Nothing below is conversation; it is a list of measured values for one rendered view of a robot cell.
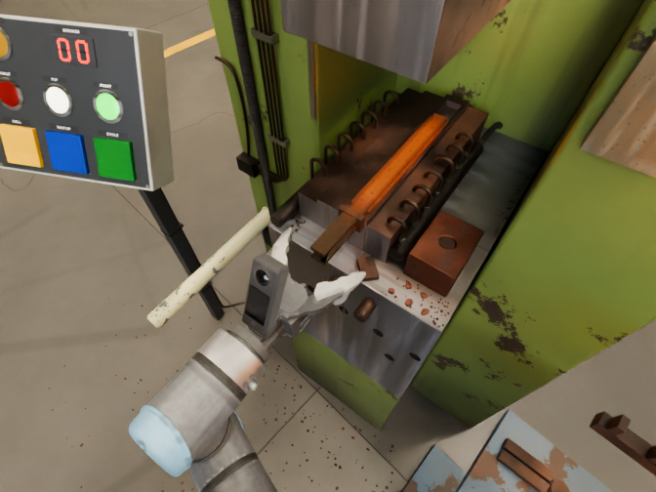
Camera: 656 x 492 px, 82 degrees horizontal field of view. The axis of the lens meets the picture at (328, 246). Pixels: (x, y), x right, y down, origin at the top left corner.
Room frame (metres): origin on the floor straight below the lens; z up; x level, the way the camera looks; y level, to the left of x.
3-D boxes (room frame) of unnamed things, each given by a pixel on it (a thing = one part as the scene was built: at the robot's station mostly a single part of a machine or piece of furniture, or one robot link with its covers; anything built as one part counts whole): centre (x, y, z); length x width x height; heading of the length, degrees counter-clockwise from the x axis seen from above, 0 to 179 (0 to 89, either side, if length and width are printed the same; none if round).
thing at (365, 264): (0.36, -0.07, 0.92); 0.04 x 0.03 x 0.01; 11
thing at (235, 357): (0.17, 0.13, 0.98); 0.10 x 0.05 x 0.09; 54
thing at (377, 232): (0.60, -0.15, 0.96); 0.42 x 0.20 x 0.09; 144
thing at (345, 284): (0.28, -0.02, 0.97); 0.09 x 0.03 x 0.06; 108
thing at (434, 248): (0.38, -0.20, 0.95); 0.12 x 0.09 x 0.07; 144
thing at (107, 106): (0.60, 0.40, 1.09); 0.05 x 0.03 x 0.04; 54
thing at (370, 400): (0.58, -0.20, 0.23); 0.56 x 0.38 x 0.47; 144
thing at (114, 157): (0.55, 0.40, 1.01); 0.07 x 0.05 x 0.07; 79
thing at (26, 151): (0.59, 0.60, 1.01); 0.07 x 0.05 x 0.07; 79
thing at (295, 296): (0.24, 0.08, 0.97); 0.12 x 0.08 x 0.09; 144
